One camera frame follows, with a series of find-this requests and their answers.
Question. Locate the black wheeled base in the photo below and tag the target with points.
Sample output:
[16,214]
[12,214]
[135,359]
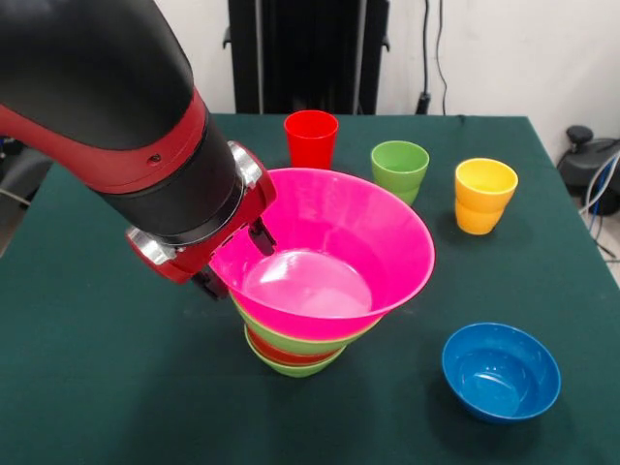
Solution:
[19,174]
[581,164]

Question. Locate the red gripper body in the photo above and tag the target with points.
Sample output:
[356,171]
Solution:
[252,203]

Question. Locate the large pink bowl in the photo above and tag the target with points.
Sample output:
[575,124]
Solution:
[339,232]

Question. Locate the red bowl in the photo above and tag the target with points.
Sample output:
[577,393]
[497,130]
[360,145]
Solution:
[286,356]

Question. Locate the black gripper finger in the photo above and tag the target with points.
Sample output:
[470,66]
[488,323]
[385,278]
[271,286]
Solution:
[261,239]
[210,286]

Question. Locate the blue bowl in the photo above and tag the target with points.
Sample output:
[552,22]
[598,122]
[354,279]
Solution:
[501,382]

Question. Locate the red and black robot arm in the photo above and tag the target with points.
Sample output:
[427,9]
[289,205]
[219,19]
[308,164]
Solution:
[106,111]

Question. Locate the red cup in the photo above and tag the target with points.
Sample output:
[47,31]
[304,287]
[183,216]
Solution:
[310,140]

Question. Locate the large green bowl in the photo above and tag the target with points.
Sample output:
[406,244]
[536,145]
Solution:
[300,345]

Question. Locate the yellow cup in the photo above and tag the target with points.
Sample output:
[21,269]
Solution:
[484,203]

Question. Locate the dark green tablecloth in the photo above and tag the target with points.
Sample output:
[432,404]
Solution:
[97,387]

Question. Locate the green cup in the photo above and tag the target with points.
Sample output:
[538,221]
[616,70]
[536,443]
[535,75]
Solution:
[399,169]

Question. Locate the small green bowl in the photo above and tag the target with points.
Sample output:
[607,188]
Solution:
[295,372]

